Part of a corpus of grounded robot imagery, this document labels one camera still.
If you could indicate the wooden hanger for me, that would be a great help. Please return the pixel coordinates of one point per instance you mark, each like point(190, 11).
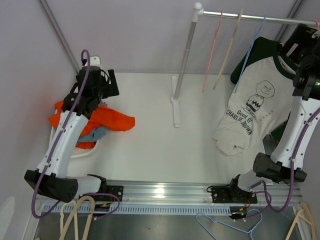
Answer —
point(226, 59)
point(303, 223)

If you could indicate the metal clothes rack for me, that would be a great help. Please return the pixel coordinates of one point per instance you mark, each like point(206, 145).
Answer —
point(197, 12)

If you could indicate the blue grey t shirt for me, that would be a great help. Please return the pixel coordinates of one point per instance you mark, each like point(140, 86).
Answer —
point(95, 134)

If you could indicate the orange t shirt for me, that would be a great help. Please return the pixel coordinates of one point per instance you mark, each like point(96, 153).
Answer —
point(86, 145)
point(110, 120)

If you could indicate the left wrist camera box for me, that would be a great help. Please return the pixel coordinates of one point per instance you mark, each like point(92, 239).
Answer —
point(94, 61)

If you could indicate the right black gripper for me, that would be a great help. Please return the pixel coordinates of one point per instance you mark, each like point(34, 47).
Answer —
point(302, 36)

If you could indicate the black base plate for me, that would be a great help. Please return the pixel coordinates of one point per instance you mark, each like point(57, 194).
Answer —
point(116, 190)
point(226, 194)

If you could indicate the wooden hangers bottom left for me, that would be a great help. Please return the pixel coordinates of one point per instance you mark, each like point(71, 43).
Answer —
point(73, 217)

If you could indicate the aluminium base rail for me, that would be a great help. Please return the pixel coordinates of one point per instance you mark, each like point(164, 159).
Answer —
point(172, 199)

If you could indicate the pink wire hanger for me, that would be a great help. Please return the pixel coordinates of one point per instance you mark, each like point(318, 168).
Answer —
point(212, 51)

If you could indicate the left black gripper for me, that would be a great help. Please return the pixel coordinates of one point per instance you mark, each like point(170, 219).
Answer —
point(110, 89)

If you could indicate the white plastic laundry basket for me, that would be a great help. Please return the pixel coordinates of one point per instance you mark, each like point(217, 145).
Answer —
point(78, 152)

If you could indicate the blue wire hanger on floor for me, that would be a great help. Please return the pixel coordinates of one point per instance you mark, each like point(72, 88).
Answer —
point(248, 232)

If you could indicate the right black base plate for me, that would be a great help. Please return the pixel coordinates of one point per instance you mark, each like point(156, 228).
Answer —
point(226, 194)

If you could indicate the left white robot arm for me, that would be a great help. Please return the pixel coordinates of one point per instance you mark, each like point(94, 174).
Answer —
point(50, 178)

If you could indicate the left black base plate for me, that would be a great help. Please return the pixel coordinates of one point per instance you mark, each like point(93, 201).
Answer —
point(116, 190)

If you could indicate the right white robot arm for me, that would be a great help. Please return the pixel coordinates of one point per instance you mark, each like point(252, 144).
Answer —
point(285, 164)

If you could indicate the green and pink shirt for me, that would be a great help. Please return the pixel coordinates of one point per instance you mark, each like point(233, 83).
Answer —
point(261, 100)

